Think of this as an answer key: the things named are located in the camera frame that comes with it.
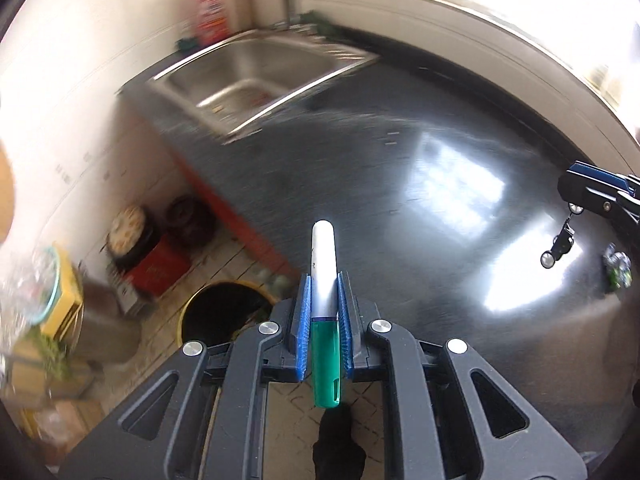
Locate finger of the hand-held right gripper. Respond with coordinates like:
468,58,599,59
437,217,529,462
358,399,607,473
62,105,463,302
557,160,640,226

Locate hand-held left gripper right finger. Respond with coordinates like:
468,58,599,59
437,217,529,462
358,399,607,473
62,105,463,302
337,271,587,480

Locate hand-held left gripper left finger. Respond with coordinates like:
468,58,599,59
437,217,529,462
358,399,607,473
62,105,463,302
59,272,313,480

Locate green capped white marker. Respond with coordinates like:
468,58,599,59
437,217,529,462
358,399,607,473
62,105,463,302
311,220,343,408

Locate black gold-rimmed trash bin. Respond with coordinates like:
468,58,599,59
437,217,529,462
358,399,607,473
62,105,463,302
180,281,278,348

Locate crumpled green foil wrapper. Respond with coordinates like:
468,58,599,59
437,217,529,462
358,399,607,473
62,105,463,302
602,244,632,291

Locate person's black shoe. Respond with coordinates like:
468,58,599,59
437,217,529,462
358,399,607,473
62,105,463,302
312,405,367,480

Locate red cabinet door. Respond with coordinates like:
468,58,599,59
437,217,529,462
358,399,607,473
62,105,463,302
172,152,296,272

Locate red printed box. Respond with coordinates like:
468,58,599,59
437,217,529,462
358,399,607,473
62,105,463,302
127,237,192,297

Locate brown glazed jar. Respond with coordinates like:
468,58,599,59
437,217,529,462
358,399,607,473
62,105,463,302
165,197,216,247

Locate black cooking pot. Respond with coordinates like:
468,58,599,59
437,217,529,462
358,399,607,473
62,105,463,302
107,210,160,271

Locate grey plastic crate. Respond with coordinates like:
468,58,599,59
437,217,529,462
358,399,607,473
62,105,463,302
112,270,151,317

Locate steel stockpot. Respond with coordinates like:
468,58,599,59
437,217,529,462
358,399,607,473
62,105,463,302
75,280,143,363

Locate floral ceramic pot lid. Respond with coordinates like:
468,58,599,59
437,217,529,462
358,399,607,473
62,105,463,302
109,206,146,253

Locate yellow cardboard box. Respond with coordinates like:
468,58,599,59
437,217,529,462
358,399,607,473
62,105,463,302
40,247,86,341

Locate brown cardboard box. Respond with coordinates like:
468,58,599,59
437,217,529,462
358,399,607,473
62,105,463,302
25,400,106,453

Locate green leafy vegetables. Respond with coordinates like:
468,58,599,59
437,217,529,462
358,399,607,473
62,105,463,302
30,335,75,380

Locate stainless steel sink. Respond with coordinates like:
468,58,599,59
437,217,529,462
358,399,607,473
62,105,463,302
150,30,381,143

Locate teal plastic basket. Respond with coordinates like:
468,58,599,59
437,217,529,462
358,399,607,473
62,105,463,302
0,245,63,327

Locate dark green cloth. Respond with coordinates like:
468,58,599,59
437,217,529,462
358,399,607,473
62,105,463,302
295,12,362,41

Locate bamboo curtain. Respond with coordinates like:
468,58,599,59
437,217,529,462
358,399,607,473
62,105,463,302
0,145,16,251

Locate red plastic bottle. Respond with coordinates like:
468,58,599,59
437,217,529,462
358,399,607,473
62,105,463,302
195,0,233,46

